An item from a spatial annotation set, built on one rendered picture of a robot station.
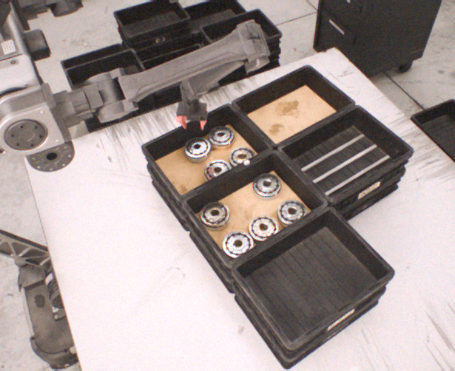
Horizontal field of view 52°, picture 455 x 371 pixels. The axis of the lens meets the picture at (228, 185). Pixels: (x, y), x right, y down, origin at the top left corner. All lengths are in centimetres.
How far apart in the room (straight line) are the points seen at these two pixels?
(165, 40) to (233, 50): 187
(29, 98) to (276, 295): 90
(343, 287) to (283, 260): 21
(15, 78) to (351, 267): 110
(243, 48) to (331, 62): 136
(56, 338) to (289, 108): 140
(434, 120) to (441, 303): 141
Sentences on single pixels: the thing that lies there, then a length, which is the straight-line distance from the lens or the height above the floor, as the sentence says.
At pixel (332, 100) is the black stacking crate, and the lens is 198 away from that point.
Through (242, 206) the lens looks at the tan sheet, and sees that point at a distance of 165.
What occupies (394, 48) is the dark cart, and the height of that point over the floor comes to 30.
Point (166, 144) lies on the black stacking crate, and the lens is 179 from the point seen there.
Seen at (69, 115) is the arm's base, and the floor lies 147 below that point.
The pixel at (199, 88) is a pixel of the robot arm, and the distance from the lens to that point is 144.
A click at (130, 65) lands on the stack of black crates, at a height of 50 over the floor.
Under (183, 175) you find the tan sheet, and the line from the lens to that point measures 175.
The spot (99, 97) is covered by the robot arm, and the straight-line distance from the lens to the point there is 114.
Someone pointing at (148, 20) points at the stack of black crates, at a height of 49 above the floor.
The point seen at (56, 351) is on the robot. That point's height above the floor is 24.
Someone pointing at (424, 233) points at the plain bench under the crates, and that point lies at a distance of 186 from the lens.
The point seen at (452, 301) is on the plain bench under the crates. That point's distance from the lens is 176.
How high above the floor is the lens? 219
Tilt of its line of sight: 53 degrees down
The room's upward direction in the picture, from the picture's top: 4 degrees counter-clockwise
